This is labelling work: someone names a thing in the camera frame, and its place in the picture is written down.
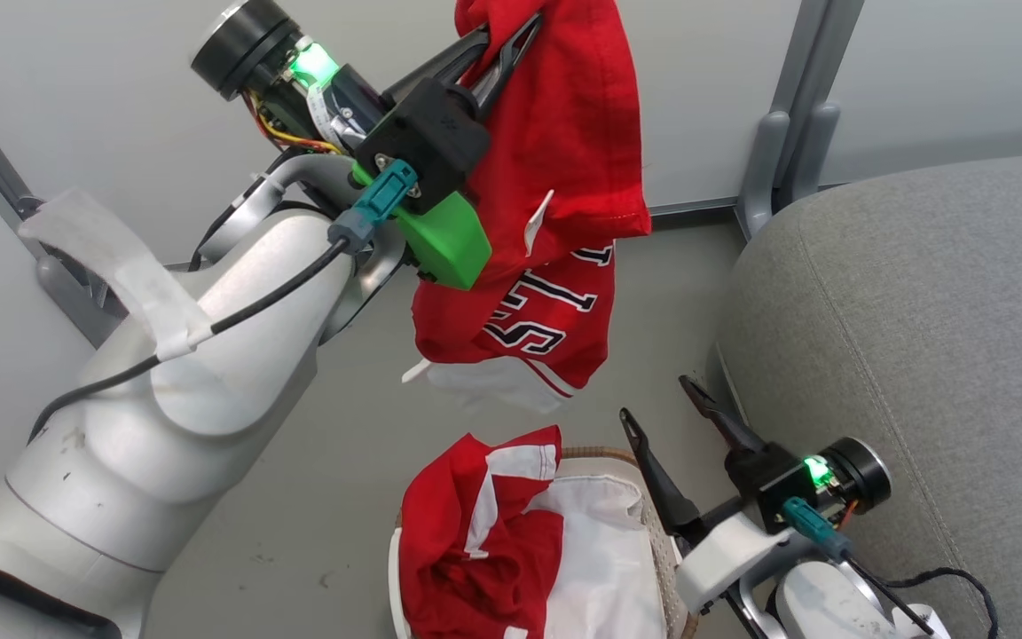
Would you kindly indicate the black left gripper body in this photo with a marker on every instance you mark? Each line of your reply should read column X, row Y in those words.
column 245, row 40

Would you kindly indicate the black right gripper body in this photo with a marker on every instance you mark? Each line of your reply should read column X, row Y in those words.
column 773, row 479

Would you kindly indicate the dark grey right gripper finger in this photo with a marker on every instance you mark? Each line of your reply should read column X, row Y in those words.
column 660, row 475
column 715, row 419

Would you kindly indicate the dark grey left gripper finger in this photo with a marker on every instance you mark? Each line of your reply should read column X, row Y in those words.
column 440, row 64
column 504, row 67

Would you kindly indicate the red jersey with lettering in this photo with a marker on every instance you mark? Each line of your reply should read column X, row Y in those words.
column 564, row 133

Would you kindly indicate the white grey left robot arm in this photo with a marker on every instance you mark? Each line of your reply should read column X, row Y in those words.
column 121, row 461

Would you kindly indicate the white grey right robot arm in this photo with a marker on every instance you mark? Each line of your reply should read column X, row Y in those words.
column 817, row 603

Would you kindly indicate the wicker laundry basket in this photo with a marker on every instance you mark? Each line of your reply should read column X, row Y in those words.
column 666, row 568

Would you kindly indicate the white basket liner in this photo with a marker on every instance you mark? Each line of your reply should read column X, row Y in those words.
column 600, row 568

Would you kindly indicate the grey fabric sofa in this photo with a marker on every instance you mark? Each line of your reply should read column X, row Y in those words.
column 919, row 311

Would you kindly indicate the red and white garment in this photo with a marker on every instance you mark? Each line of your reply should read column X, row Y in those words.
column 458, row 577

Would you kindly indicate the white tape strip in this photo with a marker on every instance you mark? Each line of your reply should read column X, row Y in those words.
column 138, row 275

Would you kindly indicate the black and green wrist camera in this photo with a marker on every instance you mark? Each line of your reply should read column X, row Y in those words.
column 431, row 142

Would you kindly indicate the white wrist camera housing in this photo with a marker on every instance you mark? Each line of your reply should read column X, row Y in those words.
column 728, row 555

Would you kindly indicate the grey metal floor rail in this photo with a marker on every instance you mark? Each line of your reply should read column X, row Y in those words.
column 697, row 209

